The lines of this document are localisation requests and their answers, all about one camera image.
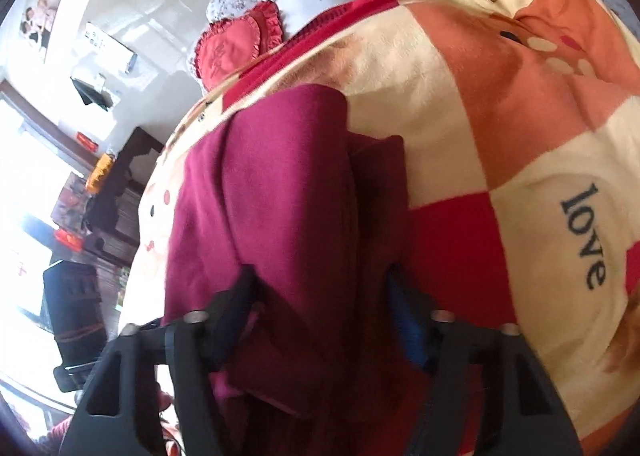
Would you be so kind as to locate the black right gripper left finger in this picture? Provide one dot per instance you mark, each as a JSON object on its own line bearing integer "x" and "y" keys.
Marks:
{"x": 119, "y": 413}

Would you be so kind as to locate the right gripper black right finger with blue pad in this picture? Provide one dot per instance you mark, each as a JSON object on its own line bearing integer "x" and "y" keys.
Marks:
{"x": 479, "y": 375}

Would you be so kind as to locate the maroon knit garment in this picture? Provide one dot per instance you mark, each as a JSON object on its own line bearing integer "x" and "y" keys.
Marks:
{"x": 321, "y": 214}

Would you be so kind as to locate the dark wooden side table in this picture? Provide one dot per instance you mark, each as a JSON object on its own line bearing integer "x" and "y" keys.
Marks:
{"x": 102, "y": 212}

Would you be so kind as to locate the orange object on table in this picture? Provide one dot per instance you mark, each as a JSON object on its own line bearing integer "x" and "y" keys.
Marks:
{"x": 103, "y": 167}

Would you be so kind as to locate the bear print fleece blanket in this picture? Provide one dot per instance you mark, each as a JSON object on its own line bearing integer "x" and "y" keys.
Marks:
{"x": 520, "y": 124}

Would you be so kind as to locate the left red heart pillow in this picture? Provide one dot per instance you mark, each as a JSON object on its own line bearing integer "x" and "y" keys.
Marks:
{"x": 229, "y": 44}

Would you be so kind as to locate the framed wall photo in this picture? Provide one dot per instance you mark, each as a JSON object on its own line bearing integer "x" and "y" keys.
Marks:
{"x": 37, "y": 22}

